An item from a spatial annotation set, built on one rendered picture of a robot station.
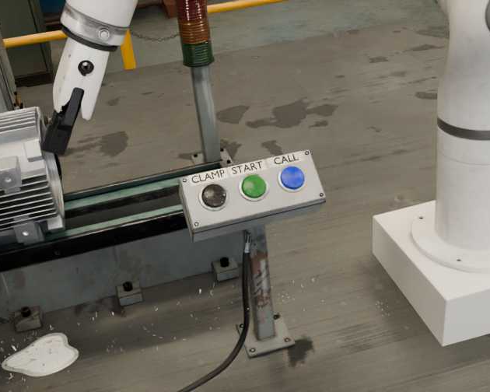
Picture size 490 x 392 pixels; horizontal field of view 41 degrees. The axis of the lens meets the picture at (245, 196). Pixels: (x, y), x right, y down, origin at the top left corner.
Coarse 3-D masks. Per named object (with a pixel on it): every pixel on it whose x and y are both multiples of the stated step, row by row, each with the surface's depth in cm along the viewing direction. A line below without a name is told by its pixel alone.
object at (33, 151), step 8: (40, 112) 101; (24, 144) 90; (32, 144) 90; (40, 144) 91; (32, 152) 90; (40, 152) 90; (32, 160) 91; (48, 224) 96; (56, 224) 96; (64, 224) 98
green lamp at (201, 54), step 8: (208, 40) 126; (184, 48) 126; (192, 48) 125; (200, 48) 125; (208, 48) 126; (184, 56) 127; (192, 56) 126; (200, 56) 126; (208, 56) 127; (192, 64) 127; (200, 64) 126
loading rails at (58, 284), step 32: (96, 192) 110; (128, 192) 110; (160, 192) 110; (96, 224) 102; (128, 224) 100; (160, 224) 101; (0, 256) 96; (32, 256) 98; (64, 256) 99; (96, 256) 101; (128, 256) 103; (160, 256) 104; (192, 256) 106; (224, 256) 108; (0, 288) 99; (32, 288) 101; (64, 288) 102; (96, 288) 104; (128, 288) 103; (0, 320) 102; (32, 320) 100
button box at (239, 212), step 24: (240, 168) 80; (264, 168) 80; (312, 168) 81; (192, 192) 78; (240, 192) 78; (264, 192) 79; (288, 192) 79; (312, 192) 80; (192, 216) 77; (216, 216) 77; (240, 216) 78; (264, 216) 79; (288, 216) 82; (192, 240) 80
